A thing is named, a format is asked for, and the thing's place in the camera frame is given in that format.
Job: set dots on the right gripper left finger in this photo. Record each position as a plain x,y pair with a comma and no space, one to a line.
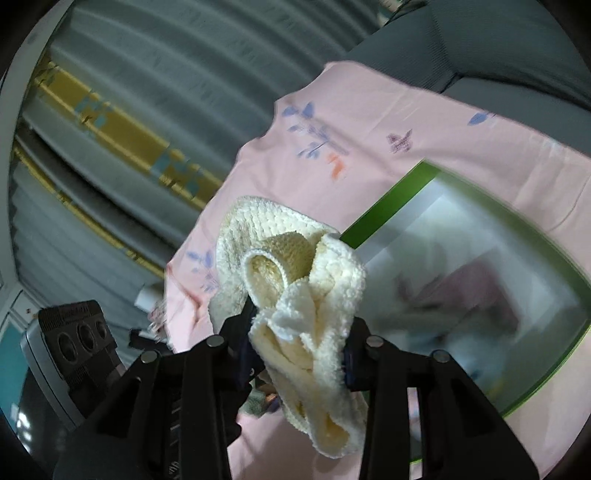
171,417

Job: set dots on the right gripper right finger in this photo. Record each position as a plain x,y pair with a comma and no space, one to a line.
462,434

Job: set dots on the cream knitted towel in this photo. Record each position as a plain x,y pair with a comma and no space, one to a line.
306,285

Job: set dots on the purple fuzzy towel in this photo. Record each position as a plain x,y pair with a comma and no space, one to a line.
471,298

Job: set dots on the green cardboard box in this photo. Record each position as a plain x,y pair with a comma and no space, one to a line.
450,267

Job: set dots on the grey curtain with yellow band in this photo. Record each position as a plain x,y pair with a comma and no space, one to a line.
132,118

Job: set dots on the pink printed tablecloth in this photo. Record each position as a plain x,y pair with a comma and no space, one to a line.
379,129

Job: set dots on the grey sofa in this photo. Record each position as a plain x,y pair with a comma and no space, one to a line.
435,44

